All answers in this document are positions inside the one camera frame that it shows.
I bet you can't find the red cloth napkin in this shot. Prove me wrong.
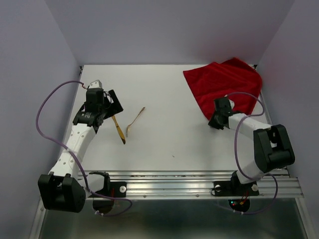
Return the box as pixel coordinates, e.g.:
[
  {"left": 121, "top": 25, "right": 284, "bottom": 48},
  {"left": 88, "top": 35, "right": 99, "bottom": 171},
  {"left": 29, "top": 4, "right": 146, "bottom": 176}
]
[{"left": 183, "top": 58, "right": 262, "bottom": 120}]

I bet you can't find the gold knife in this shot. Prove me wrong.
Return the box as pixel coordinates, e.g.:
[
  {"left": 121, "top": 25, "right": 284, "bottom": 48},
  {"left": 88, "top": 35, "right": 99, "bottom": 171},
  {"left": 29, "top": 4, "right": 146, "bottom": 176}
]
[{"left": 112, "top": 116, "right": 126, "bottom": 144}]

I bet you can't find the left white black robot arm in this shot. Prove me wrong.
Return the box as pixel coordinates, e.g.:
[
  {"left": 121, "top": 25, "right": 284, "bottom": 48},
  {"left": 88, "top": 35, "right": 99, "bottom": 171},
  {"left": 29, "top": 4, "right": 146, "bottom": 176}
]
[{"left": 38, "top": 86, "right": 123, "bottom": 213}]

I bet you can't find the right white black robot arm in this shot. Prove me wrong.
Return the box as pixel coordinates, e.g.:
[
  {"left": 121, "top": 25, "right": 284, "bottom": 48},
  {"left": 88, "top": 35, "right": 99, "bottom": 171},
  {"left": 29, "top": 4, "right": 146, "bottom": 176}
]
[{"left": 208, "top": 97, "right": 295, "bottom": 197}]

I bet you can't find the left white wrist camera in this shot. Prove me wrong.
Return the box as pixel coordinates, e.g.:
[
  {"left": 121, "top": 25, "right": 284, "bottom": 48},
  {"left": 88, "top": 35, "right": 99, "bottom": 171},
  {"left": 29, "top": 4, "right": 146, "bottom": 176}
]
[{"left": 87, "top": 80, "right": 103, "bottom": 89}]

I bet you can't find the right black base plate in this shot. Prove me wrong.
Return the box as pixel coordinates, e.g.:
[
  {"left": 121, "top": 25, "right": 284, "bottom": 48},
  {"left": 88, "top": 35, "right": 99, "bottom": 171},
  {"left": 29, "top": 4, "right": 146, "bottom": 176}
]
[{"left": 211, "top": 181, "right": 260, "bottom": 197}]

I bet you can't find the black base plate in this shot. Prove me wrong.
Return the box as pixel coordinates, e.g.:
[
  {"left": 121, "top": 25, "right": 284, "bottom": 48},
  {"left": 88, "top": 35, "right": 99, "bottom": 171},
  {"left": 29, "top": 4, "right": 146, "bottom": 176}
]
[
  {"left": 96, "top": 181, "right": 127, "bottom": 198},
  {"left": 211, "top": 181, "right": 260, "bottom": 197}
]

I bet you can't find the aluminium mounting rail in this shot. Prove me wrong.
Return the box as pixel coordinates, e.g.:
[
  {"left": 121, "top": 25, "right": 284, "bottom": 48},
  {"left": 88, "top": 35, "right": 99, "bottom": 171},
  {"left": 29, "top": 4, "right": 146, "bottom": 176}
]
[{"left": 109, "top": 171, "right": 303, "bottom": 201}]

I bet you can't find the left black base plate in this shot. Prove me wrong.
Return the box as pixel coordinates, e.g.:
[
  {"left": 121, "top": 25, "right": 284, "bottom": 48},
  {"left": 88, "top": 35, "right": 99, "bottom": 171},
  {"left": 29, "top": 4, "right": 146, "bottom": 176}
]
[{"left": 96, "top": 181, "right": 127, "bottom": 198}]

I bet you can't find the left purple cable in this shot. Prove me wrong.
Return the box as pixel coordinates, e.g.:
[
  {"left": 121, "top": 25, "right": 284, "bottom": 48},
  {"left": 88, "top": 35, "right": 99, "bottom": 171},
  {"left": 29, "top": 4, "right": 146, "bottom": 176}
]
[{"left": 36, "top": 80, "right": 133, "bottom": 217}]

